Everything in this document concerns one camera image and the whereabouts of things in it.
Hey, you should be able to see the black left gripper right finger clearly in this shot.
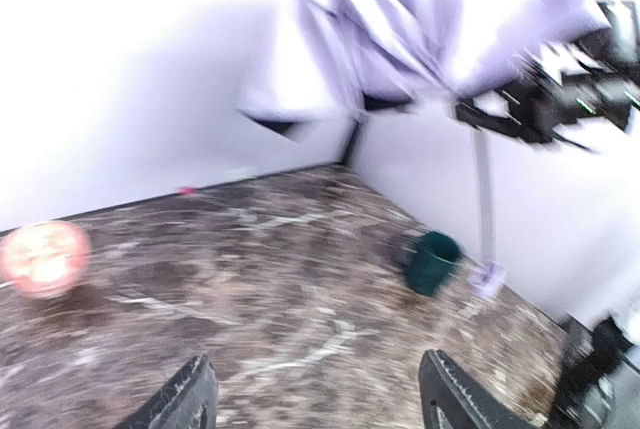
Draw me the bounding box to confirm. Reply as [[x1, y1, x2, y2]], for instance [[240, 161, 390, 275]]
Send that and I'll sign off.
[[418, 350, 530, 429]]

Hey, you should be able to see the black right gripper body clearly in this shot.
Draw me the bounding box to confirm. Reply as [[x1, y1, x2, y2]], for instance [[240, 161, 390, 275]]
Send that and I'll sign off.
[[519, 68, 599, 149]]

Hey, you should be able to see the lavender folding umbrella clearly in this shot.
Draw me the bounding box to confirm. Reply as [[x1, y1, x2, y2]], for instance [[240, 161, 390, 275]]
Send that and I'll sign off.
[[234, 0, 614, 298]]

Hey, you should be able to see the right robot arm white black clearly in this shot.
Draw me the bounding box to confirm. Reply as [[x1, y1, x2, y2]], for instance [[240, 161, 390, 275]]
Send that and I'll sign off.
[[455, 0, 639, 428]]

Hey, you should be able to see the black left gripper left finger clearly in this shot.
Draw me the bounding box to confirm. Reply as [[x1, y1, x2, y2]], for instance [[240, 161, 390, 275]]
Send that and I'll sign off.
[[117, 354, 218, 429]]

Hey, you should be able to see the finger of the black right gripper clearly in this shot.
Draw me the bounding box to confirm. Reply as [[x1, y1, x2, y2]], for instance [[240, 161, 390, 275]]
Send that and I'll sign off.
[[454, 93, 535, 142]]

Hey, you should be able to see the dark green mug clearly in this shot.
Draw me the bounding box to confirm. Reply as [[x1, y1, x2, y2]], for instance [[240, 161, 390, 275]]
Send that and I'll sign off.
[[401, 231, 463, 297]]

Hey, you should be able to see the red patterned ceramic bowl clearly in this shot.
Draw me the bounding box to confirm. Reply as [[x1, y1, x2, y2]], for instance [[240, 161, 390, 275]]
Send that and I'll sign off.
[[1, 220, 92, 299]]

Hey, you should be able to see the small pink object at wall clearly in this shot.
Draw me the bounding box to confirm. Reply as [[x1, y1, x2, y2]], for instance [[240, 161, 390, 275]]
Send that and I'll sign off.
[[177, 186, 198, 196]]

